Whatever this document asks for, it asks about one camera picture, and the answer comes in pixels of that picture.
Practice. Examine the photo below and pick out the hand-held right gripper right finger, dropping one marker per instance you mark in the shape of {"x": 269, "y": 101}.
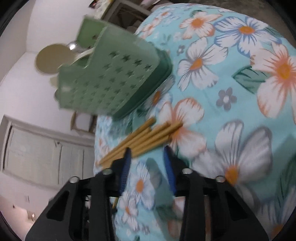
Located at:
{"x": 170, "y": 171}

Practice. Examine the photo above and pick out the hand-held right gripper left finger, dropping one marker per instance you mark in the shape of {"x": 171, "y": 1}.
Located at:
{"x": 124, "y": 166}

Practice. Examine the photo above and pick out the white panel door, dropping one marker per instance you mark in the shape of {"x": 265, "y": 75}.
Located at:
{"x": 46, "y": 153}

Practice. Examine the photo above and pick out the pale green plastic spoon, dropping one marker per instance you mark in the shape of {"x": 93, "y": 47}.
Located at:
{"x": 82, "y": 55}

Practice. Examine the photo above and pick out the white plastic rice paddle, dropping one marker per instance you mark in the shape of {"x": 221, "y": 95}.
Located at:
{"x": 49, "y": 59}

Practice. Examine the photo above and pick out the green plastic utensil holder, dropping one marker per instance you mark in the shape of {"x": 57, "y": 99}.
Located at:
{"x": 111, "y": 81}

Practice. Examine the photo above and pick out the pile of wooden chopsticks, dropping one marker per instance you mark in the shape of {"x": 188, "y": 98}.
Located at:
{"x": 148, "y": 136}

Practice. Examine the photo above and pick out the floral blue blanket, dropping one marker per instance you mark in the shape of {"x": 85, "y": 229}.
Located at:
{"x": 208, "y": 69}

